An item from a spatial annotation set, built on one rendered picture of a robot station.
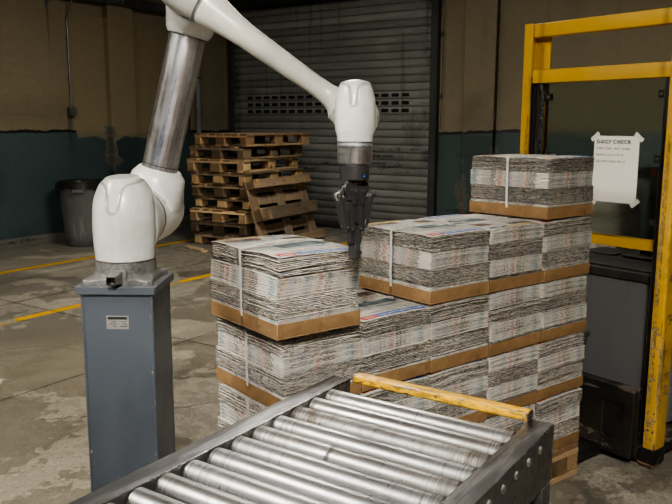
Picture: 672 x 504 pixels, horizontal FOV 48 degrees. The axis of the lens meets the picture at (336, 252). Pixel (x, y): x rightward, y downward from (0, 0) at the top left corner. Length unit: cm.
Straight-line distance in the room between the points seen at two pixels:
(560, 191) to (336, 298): 111
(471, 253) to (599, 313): 117
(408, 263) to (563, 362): 87
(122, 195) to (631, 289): 228
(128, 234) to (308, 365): 62
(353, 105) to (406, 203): 797
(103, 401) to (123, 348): 16
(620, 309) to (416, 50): 670
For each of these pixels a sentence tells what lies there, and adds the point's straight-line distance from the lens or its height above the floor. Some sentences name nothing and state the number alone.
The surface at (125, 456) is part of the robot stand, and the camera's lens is 215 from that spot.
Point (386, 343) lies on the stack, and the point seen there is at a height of 74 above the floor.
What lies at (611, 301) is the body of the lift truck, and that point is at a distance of 357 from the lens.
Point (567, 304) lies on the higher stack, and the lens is 305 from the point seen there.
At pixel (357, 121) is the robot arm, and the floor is 141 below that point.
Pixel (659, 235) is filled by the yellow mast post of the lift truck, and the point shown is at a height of 98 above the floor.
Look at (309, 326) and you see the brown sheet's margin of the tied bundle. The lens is 209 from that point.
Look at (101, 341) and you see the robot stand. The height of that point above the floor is 85.
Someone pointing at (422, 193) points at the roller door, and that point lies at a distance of 973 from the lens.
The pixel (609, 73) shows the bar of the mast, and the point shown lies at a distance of 337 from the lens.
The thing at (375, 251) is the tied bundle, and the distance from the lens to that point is 262.
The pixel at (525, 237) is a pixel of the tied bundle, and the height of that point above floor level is 101.
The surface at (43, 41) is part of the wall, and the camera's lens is 965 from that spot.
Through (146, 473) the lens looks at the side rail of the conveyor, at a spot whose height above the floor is 80.
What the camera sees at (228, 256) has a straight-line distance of 222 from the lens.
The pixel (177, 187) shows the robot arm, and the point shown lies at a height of 123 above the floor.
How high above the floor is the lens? 141
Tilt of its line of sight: 10 degrees down
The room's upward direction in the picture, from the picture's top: straight up
